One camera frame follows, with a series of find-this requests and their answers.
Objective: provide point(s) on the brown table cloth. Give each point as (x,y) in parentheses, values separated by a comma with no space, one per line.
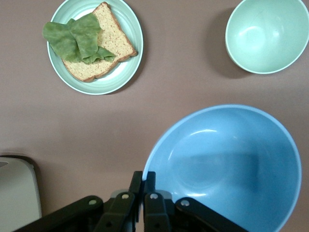
(96,125)

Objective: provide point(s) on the green plate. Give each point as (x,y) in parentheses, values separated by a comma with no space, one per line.
(125,24)

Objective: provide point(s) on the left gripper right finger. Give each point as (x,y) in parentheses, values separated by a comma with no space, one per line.
(154,212)

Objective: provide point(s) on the brown bread slice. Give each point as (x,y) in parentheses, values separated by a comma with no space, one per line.
(116,41)

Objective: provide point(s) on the beige metal toaster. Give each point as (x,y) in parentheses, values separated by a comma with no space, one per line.
(17,188)

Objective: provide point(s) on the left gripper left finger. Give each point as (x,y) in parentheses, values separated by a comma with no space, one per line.
(120,212)

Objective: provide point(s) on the green plastic bowl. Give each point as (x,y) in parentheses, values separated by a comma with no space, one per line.
(265,36)

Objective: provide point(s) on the blue plastic bowl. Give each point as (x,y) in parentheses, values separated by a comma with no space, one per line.
(229,157)

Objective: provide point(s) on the green lettuce leaf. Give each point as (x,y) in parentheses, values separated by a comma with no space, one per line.
(79,38)

